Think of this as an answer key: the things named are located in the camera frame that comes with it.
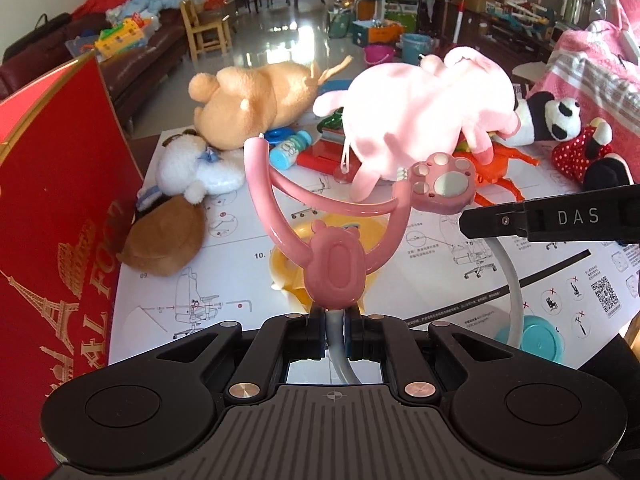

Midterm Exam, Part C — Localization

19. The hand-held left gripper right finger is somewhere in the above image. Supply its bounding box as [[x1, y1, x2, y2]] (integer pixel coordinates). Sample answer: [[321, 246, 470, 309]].
[[345, 312, 506, 408]]

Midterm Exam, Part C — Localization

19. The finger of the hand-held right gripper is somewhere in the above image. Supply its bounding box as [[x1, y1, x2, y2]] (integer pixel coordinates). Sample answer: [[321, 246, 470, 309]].
[[459, 184, 640, 246]]

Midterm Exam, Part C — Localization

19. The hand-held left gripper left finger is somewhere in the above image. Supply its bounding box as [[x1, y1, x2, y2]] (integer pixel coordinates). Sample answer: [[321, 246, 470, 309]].
[[157, 312, 326, 408]]

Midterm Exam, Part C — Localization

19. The red cardboard box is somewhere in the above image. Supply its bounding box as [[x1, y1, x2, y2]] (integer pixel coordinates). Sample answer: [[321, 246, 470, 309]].
[[0, 50, 146, 480]]

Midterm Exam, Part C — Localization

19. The mouse plush red dotted dress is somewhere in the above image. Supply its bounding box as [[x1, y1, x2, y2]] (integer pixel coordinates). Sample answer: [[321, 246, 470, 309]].
[[551, 116, 635, 192]]

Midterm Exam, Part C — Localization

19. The yellow plastic toy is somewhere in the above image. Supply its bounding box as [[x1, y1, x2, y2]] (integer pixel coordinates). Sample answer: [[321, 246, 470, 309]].
[[269, 212, 388, 311]]

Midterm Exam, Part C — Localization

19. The orange-red lobster toy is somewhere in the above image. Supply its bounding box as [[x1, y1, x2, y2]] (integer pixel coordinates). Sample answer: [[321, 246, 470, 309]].
[[452, 137, 541, 206]]

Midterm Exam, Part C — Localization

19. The printed instruction sheet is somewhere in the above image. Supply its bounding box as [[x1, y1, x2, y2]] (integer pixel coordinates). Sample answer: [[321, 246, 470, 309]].
[[107, 127, 640, 371]]

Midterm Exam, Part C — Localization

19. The black white panda plush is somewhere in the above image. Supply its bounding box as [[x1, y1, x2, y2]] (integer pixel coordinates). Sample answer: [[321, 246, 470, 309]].
[[500, 91, 583, 148]]

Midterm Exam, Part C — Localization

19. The pink knitted blanket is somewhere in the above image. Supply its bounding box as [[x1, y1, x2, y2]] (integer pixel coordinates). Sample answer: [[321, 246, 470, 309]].
[[510, 20, 640, 186]]

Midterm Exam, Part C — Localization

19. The pink pig plush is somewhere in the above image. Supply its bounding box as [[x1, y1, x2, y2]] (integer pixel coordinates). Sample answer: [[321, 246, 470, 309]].
[[312, 46, 523, 201]]

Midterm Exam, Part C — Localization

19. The low wooden cabinet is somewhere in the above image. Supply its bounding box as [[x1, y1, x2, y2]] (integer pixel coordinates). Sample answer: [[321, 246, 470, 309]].
[[452, 10, 566, 63]]

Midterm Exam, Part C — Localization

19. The light blue plastic bottle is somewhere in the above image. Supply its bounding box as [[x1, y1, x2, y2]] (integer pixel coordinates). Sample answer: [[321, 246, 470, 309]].
[[270, 130, 313, 168]]

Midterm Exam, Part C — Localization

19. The white fluffy dog plush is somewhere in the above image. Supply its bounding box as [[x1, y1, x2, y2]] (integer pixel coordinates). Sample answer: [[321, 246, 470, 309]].
[[139, 129, 247, 211]]

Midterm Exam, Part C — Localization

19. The teal bucket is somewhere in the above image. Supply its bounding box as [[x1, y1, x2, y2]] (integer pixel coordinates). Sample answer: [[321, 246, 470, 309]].
[[400, 33, 433, 66]]

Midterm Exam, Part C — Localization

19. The green plastic toy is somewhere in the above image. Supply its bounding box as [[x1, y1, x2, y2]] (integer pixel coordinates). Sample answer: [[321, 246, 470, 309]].
[[317, 110, 345, 133]]

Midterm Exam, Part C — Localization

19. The pink bucket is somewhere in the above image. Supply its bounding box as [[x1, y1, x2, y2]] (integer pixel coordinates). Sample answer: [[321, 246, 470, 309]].
[[362, 44, 398, 66]]

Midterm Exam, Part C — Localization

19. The tan plush toy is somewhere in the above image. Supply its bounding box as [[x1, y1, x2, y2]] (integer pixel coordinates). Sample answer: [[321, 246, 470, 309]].
[[188, 55, 353, 151]]

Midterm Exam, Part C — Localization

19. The orange blue toy crate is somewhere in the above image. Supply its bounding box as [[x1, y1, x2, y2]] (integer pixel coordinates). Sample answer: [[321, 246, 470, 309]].
[[350, 19, 403, 47]]

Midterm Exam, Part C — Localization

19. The green bag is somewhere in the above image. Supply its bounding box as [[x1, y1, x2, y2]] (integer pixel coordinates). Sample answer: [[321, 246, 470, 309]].
[[327, 7, 353, 38]]

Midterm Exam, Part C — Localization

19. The small wooden chair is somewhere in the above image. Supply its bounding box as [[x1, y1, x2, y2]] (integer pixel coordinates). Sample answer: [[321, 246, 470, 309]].
[[180, 0, 236, 63]]

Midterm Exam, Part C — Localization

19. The dark red leather sofa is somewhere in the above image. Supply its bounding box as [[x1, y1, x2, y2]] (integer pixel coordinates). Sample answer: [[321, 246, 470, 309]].
[[0, 10, 191, 136]]

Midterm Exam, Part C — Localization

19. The multicolour building block toy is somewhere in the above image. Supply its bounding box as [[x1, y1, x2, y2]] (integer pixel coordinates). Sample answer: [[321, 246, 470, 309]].
[[95, 16, 153, 58]]

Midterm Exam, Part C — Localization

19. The clear plastic box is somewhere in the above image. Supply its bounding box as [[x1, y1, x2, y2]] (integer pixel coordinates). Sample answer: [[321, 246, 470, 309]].
[[65, 35, 98, 56]]

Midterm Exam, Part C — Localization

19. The light blue cloth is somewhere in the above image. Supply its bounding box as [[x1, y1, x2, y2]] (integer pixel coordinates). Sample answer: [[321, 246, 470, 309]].
[[107, 0, 163, 26]]

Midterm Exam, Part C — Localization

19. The red knitted cloth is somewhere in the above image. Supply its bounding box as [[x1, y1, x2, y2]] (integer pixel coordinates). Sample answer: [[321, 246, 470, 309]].
[[72, 0, 136, 18]]

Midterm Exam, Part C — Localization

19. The black bag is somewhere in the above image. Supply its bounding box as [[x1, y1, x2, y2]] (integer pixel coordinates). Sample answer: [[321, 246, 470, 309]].
[[2, 12, 73, 61]]

